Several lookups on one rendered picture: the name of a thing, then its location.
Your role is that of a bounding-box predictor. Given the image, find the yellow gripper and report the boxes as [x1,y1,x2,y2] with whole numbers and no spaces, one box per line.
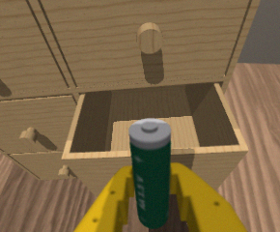
[73,162,247,232]

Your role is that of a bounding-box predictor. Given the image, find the green aa battery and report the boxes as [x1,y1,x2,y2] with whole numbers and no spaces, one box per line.
[128,118,171,229]

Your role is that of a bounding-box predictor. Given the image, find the tan wooden chest of drawers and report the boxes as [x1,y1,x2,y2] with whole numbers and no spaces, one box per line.
[0,0,261,181]

